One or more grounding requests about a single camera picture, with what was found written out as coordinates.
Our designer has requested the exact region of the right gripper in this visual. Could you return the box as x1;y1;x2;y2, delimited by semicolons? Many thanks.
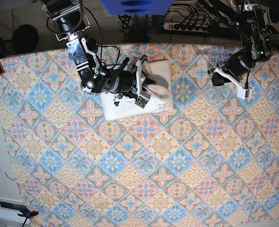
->
106;55;156;109

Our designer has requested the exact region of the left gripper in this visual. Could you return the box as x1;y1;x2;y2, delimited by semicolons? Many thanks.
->
208;52;252;99

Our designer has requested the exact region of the white printed T-shirt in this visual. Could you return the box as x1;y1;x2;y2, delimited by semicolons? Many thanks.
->
100;59;173;120

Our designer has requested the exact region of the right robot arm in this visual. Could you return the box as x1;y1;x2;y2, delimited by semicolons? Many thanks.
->
42;0;155;108

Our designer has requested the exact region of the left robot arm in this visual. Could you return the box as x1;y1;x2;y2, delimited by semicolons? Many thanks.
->
208;0;271;100

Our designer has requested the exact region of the black power strip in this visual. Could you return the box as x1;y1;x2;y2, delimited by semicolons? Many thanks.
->
163;22;207;33

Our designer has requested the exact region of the patterned tablecloth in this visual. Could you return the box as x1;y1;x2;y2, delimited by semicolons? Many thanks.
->
0;44;279;227

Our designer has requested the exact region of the black round stool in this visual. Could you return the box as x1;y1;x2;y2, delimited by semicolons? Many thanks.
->
11;24;39;53

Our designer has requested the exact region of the blue orange clamp lower left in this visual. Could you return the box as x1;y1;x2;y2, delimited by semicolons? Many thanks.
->
0;208;39;219

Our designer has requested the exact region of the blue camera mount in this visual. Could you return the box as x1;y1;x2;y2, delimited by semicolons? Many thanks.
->
100;0;173;16

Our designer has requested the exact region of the white wall socket box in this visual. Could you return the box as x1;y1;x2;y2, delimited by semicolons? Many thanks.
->
0;197;28;224

